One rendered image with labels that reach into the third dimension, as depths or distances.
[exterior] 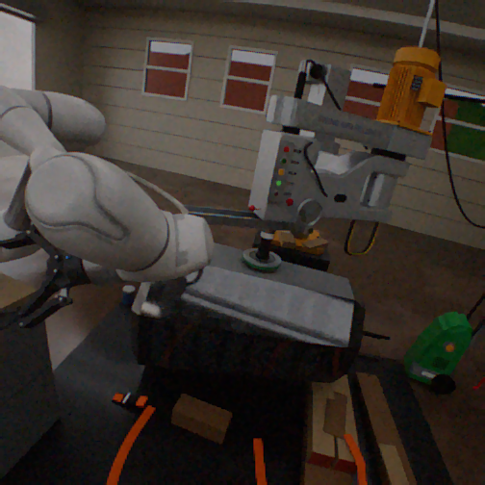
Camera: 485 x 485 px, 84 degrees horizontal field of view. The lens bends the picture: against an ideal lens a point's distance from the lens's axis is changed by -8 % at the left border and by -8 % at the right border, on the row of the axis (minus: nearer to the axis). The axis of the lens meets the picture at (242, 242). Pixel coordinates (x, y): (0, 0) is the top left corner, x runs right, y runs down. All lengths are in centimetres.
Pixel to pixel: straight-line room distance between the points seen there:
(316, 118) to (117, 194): 122
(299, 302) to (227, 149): 658
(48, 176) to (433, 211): 795
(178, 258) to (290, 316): 112
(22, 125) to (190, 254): 48
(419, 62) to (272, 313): 147
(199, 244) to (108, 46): 942
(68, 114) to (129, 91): 829
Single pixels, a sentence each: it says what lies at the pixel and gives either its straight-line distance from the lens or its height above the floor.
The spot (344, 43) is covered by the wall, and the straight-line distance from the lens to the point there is 776.
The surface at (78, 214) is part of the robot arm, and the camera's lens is 30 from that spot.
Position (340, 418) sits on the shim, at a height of 21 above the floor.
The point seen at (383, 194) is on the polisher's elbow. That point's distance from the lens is 184.
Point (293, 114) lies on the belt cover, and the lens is 139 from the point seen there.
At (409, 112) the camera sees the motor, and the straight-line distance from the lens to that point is 181.
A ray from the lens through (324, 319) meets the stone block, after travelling 155.
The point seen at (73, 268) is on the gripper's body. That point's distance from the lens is 54.
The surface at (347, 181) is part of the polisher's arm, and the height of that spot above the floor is 138.
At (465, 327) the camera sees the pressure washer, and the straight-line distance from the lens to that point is 256.
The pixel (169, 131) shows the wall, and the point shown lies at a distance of 847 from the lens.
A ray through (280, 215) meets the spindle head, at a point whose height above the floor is 117.
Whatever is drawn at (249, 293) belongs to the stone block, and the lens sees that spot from 151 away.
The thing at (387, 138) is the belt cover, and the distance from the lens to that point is 173.
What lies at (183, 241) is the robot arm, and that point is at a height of 137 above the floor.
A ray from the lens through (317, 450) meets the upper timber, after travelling 170.
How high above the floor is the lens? 154
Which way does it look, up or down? 22 degrees down
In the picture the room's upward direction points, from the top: 11 degrees clockwise
